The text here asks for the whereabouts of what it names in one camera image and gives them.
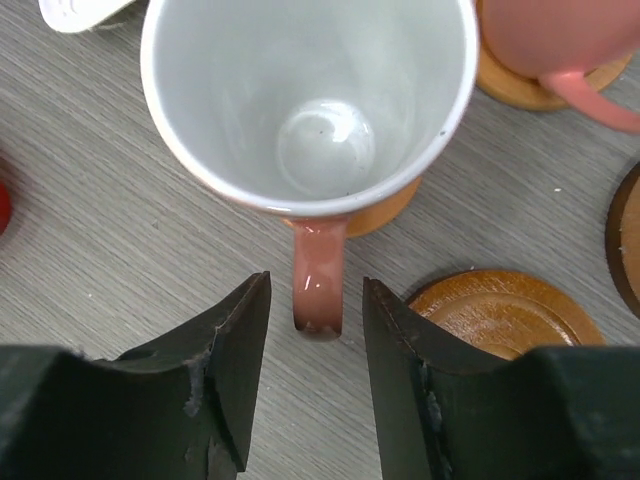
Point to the dark wooden coaster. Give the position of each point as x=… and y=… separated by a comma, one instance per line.
x=505, y=313

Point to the pink mug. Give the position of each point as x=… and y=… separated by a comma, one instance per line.
x=558, y=42
x=312, y=111

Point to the white three-tier serving stand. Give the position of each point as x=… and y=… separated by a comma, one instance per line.
x=77, y=16

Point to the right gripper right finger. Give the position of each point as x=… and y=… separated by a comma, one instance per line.
x=447, y=410

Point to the red lacquer snack tray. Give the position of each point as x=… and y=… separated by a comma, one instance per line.
x=5, y=197

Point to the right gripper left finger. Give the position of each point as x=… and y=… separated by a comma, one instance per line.
x=180, y=406

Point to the stack of wooden coasters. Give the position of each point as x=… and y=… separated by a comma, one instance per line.
x=622, y=239

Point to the light wooden coaster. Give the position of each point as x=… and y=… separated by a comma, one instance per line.
x=370, y=218
x=515, y=90

